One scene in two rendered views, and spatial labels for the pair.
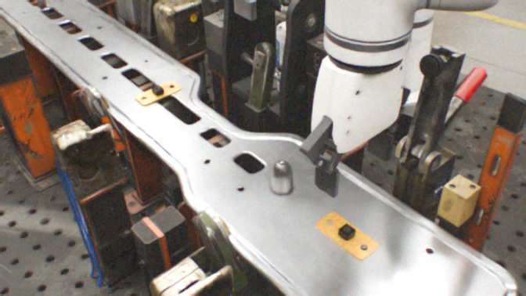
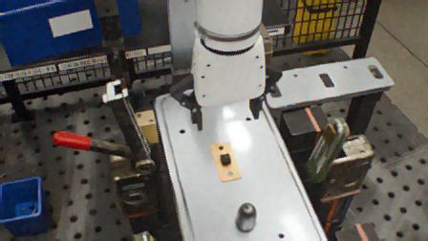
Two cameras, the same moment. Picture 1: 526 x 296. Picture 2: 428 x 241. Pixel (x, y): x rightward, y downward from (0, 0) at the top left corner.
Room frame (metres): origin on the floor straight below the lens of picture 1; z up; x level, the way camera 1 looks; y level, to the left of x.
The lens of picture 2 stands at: (0.92, 0.08, 1.64)
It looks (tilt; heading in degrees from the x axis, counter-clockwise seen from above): 48 degrees down; 205
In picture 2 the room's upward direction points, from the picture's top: straight up
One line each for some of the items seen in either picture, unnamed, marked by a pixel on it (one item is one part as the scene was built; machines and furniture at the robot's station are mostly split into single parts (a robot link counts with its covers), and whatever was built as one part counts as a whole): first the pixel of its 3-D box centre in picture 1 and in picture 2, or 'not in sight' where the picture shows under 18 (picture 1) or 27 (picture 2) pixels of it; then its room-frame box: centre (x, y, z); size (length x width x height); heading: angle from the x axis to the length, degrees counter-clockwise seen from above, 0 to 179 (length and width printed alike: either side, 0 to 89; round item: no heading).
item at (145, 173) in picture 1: (149, 140); not in sight; (0.90, 0.24, 0.84); 0.17 x 0.06 x 0.29; 129
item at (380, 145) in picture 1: (387, 130); (189, 111); (0.51, -0.15, 1.14); 0.03 x 0.03 x 0.07; 39
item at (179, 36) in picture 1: (186, 80); not in sight; (1.06, 0.17, 0.89); 0.13 x 0.11 x 0.38; 129
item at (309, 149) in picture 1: (329, 133); (257, 74); (0.45, -0.07, 1.20); 0.08 x 0.01 x 0.06; 129
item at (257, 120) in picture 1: (259, 164); not in sight; (0.80, 0.01, 0.84); 0.04 x 0.03 x 0.29; 39
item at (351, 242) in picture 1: (346, 232); (225, 159); (0.47, -0.10, 1.01); 0.08 x 0.04 x 0.01; 39
